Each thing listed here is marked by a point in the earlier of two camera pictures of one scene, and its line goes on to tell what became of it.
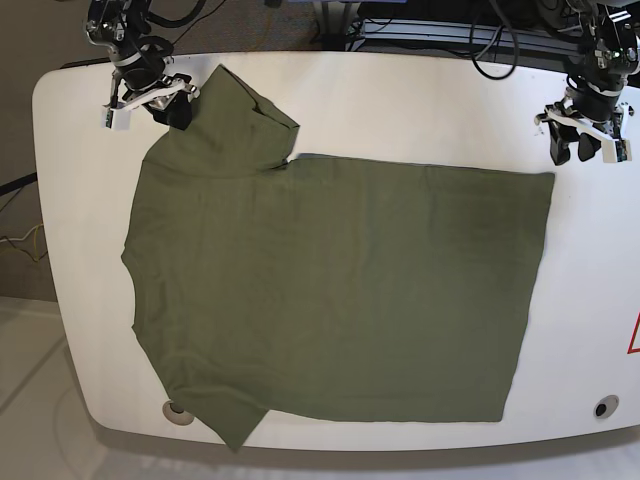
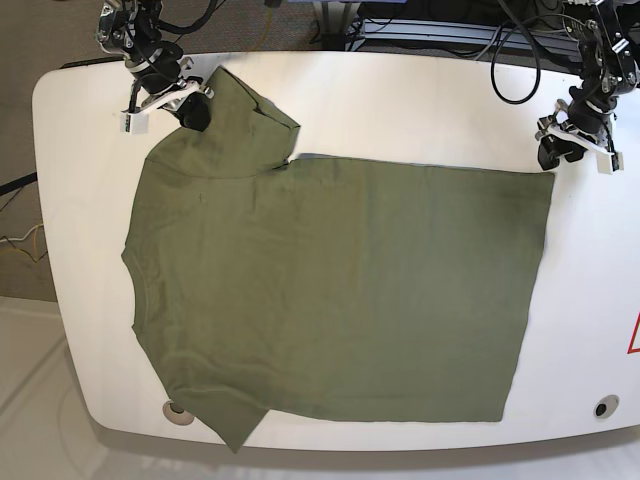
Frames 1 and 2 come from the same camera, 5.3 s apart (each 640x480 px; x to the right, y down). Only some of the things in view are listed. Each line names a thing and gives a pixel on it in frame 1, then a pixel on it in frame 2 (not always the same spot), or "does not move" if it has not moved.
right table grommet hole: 605,406 does not move
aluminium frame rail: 543,38 does not move
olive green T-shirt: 327,287 does not move
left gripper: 143,82 → 164,84
